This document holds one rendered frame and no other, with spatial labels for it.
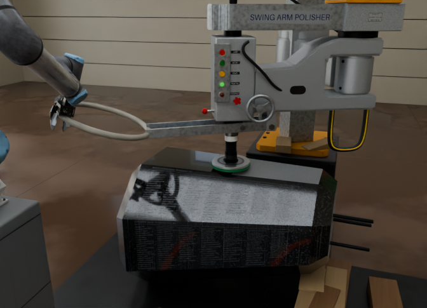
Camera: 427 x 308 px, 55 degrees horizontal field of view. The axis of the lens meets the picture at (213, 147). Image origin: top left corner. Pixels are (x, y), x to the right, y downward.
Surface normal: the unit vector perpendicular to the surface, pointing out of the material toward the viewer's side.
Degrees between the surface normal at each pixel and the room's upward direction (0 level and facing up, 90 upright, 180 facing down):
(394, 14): 90
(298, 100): 90
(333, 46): 90
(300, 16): 90
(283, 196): 45
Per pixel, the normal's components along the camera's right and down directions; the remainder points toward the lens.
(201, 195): -0.20, -0.45
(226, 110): 0.11, 0.32
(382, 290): 0.00, -0.95
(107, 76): -0.29, 0.31
